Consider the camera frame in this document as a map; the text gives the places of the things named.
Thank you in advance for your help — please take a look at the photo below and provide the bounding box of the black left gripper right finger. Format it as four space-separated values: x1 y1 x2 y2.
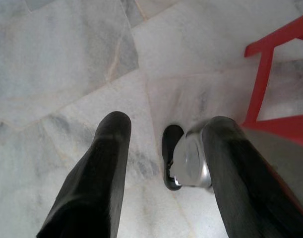
201 116 303 238

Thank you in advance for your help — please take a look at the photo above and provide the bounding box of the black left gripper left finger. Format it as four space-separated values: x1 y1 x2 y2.
36 111 131 238

